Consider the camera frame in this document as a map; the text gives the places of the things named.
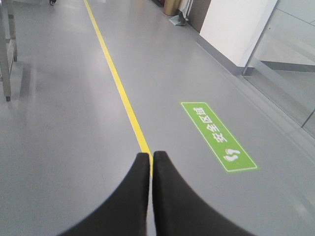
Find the green floor safety sticker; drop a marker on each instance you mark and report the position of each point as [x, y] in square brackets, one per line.
[226, 148]

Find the brown cylindrical bin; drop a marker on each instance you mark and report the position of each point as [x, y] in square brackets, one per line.
[171, 7]

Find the grey metal table leg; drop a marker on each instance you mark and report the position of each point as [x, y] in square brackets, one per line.
[8, 48]

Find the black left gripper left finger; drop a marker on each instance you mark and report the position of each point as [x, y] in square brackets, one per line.
[124, 213]

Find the grey floor stand base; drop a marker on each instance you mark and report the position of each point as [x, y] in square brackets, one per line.
[178, 20]

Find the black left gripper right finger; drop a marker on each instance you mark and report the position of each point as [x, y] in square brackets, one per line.
[179, 211]

